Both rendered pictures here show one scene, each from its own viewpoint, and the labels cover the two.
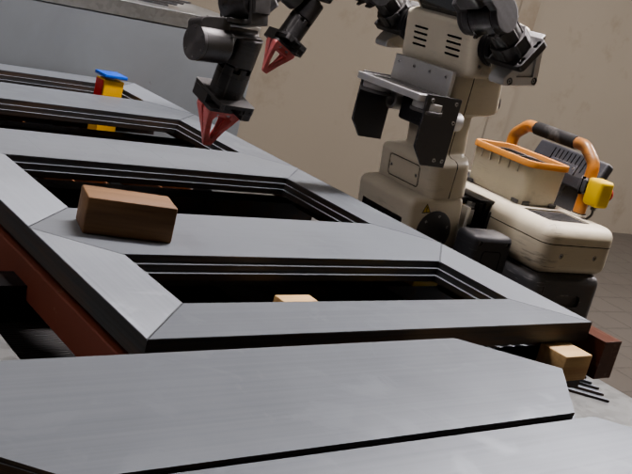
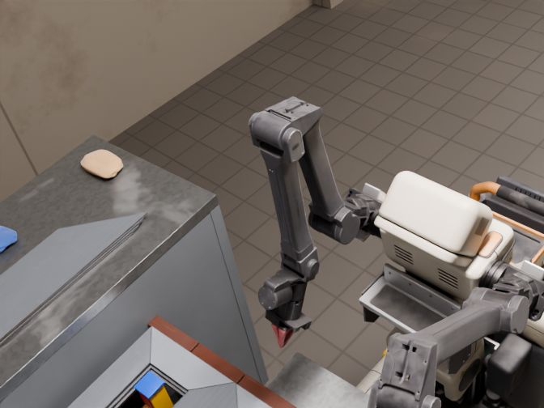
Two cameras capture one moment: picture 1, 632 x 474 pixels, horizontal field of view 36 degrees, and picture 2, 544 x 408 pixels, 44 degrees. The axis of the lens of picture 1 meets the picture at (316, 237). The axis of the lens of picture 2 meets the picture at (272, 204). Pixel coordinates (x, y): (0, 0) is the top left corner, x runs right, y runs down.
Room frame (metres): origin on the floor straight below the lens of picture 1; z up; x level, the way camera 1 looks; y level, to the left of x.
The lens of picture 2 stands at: (1.31, 0.21, 2.40)
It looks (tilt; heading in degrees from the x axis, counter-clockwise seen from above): 43 degrees down; 357
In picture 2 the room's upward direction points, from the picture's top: 12 degrees counter-clockwise
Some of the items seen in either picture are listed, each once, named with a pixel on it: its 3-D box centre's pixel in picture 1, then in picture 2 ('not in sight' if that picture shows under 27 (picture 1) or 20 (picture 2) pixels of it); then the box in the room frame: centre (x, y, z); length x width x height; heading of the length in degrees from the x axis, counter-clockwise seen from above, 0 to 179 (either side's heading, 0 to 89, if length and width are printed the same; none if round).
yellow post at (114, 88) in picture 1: (103, 117); (159, 405); (2.36, 0.58, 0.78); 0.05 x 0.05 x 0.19; 40
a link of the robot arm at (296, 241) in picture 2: not in sight; (288, 201); (2.37, 0.13, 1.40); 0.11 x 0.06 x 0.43; 36
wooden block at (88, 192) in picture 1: (126, 213); not in sight; (1.25, 0.25, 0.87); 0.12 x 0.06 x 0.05; 115
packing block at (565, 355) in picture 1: (562, 360); not in sight; (1.32, -0.39, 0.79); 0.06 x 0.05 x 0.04; 130
